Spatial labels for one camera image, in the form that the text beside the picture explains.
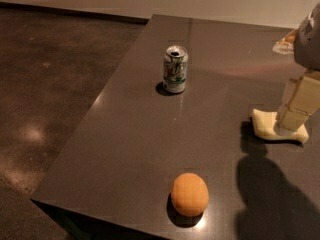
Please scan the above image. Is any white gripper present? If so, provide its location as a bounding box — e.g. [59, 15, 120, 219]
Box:
[276, 3, 320, 131]

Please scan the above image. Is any green white 7up can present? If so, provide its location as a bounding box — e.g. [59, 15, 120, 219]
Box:
[163, 45, 188, 94]

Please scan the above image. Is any yellow sponge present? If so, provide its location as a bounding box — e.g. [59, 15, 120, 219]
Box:
[251, 109, 309, 143]

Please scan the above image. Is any crumpled snack wrapper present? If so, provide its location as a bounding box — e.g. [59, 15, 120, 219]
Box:
[272, 29, 298, 55]

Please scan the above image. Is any orange fruit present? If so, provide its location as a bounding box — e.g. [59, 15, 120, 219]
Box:
[171, 173, 209, 217]

